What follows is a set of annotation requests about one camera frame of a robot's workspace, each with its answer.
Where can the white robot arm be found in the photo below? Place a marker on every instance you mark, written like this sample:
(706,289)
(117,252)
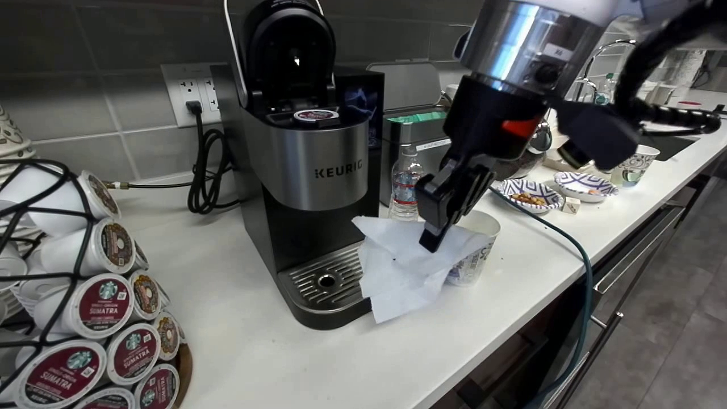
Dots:
(523,59)

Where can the patterned paper cup upright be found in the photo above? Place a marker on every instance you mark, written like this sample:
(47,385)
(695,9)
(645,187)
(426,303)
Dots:
(632,169)

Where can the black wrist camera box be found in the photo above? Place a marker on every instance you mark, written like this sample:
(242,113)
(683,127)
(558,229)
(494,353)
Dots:
(594,136)

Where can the blue patterned bowl near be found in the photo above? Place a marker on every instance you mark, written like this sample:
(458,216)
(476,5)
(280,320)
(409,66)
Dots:
(531,197)

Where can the wire K-cup pod carousel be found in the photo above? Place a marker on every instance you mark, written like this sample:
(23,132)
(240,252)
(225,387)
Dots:
(84,326)

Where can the plastic water bottle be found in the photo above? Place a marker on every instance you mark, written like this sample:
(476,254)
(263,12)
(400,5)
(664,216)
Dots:
(406,174)

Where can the black Keurig coffee maker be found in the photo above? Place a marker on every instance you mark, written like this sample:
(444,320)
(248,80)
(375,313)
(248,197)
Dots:
(306,136)

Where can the blue patterned bowl far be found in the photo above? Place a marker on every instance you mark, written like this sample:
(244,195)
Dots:
(584,187)

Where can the white wall outlet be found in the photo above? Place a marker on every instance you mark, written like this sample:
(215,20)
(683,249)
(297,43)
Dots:
(191,84)

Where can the blue patterned bowl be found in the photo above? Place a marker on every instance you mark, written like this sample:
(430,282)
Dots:
(531,197)
(584,187)

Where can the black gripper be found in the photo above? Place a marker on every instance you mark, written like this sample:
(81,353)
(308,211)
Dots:
(489,129)

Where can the white paper napkin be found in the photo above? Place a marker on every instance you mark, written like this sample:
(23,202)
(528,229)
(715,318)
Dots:
(398,273)

